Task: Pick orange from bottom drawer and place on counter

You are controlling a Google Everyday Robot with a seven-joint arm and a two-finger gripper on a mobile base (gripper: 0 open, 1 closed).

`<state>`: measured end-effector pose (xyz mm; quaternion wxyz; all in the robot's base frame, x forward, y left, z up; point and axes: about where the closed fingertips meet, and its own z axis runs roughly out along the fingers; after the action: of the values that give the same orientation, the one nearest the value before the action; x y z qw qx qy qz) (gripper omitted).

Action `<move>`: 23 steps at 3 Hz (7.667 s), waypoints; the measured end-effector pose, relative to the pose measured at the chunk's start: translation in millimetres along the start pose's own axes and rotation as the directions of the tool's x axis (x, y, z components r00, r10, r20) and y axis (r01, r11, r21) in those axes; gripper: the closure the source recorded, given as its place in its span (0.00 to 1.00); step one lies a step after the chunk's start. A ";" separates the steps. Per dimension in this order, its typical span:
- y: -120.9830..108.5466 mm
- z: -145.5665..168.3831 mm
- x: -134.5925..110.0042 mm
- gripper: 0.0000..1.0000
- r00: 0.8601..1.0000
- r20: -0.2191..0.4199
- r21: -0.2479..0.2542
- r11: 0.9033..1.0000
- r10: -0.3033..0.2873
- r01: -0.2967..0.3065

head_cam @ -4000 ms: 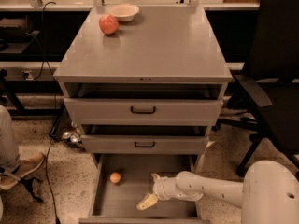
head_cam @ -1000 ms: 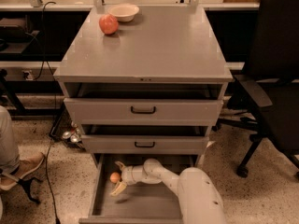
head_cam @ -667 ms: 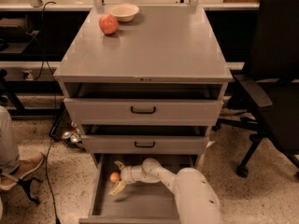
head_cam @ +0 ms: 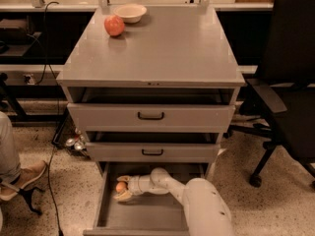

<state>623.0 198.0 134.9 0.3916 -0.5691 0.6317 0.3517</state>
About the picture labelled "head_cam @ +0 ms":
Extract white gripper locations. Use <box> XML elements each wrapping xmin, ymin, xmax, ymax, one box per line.
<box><xmin>114</xmin><ymin>175</ymin><xmax>152</xmax><ymax>202</ymax></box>

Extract small orange fruit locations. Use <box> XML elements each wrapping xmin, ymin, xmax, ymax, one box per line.
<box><xmin>115</xmin><ymin>182</ymin><xmax>127</xmax><ymax>193</ymax></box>

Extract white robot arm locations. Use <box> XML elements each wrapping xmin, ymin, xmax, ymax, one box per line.
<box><xmin>114</xmin><ymin>167</ymin><xmax>235</xmax><ymax>236</ymax></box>

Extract grey bottom drawer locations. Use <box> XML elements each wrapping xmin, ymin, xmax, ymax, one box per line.
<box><xmin>83</xmin><ymin>162</ymin><xmax>207</xmax><ymax>236</ymax></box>

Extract grey drawer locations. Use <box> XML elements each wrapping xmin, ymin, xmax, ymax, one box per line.
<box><xmin>87</xmin><ymin>132</ymin><xmax>221</xmax><ymax>162</ymax></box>
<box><xmin>67</xmin><ymin>87</ymin><xmax>236</xmax><ymax>133</ymax></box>
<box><xmin>83</xmin><ymin>162</ymin><xmax>207</xmax><ymax>236</ymax></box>

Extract grey middle drawer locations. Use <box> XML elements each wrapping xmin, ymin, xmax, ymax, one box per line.
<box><xmin>87</xmin><ymin>132</ymin><xmax>221</xmax><ymax>162</ymax></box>

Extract grey top drawer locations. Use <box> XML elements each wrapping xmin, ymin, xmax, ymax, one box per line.
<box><xmin>67</xmin><ymin>87</ymin><xmax>236</xmax><ymax>133</ymax></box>

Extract grey drawer cabinet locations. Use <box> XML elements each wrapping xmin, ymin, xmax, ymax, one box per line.
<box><xmin>57</xmin><ymin>6</ymin><xmax>244</xmax><ymax>176</ymax></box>

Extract silver cans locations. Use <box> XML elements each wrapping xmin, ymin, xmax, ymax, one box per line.
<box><xmin>65</xmin><ymin>129</ymin><xmax>86</xmax><ymax>151</ymax></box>

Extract tan shoe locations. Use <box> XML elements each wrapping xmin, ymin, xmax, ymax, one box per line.
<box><xmin>0</xmin><ymin>160</ymin><xmax>47</xmax><ymax>201</ymax></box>

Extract black stool leg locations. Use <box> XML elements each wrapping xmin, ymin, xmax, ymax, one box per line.
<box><xmin>0</xmin><ymin>177</ymin><xmax>45</xmax><ymax>216</ymax></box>

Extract person leg light trousers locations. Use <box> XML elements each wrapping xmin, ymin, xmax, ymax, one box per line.
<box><xmin>0</xmin><ymin>111</ymin><xmax>23</xmax><ymax>236</ymax></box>

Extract red apple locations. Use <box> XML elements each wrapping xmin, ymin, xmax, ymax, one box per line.
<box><xmin>104</xmin><ymin>15</ymin><xmax>125</xmax><ymax>36</ymax></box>

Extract white bowl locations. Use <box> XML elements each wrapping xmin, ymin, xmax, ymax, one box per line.
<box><xmin>114</xmin><ymin>4</ymin><xmax>147</xmax><ymax>24</ymax></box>

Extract black office chair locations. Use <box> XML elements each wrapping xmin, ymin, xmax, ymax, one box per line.
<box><xmin>229</xmin><ymin>0</ymin><xmax>315</xmax><ymax>188</ymax></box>

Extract wall power outlet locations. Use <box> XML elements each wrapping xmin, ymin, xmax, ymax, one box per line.
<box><xmin>24</xmin><ymin>74</ymin><xmax>35</xmax><ymax>85</ymax></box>

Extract black power cable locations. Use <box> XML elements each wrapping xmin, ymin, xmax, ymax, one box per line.
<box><xmin>27</xmin><ymin>1</ymin><xmax>65</xmax><ymax>236</ymax></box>

